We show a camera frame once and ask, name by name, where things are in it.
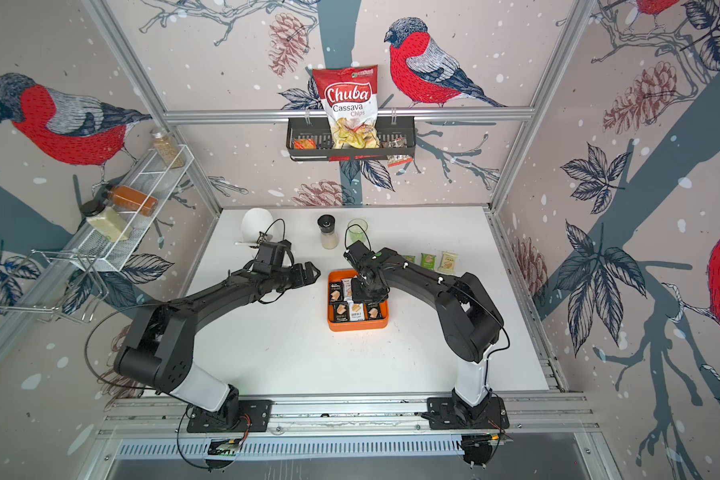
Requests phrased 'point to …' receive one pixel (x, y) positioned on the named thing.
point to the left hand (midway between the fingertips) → (315, 269)
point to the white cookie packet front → (356, 311)
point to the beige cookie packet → (448, 262)
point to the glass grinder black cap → (327, 223)
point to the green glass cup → (356, 231)
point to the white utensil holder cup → (254, 221)
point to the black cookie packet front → (341, 311)
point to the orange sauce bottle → (132, 200)
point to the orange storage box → (367, 325)
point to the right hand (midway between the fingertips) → (360, 297)
